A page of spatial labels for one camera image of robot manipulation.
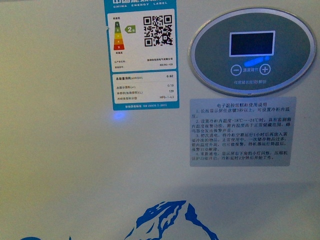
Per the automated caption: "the white blue chest freezer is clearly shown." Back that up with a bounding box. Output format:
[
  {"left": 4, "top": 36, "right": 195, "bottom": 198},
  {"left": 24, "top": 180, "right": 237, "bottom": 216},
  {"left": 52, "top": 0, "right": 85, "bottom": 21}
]
[{"left": 0, "top": 0, "right": 320, "bottom": 240}]

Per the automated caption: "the China energy label sticker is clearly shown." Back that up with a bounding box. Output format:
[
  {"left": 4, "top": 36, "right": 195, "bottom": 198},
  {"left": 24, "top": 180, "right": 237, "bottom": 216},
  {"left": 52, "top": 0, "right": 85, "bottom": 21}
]
[{"left": 104, "top": 0, "right": 180, "bottom": 111}]

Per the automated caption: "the grey instruction sticker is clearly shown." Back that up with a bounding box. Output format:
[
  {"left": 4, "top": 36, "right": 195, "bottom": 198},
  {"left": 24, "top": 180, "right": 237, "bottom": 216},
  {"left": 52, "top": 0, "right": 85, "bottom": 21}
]
[{"left": 189, "top": 97, "right": 297, "bottom": 167}]

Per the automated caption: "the oval grey control panel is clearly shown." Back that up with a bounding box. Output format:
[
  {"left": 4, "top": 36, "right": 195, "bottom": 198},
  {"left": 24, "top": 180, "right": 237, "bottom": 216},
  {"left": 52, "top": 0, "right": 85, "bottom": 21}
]
[{"left": 188, "top": 8, "right": 317, "bottom": 97}]

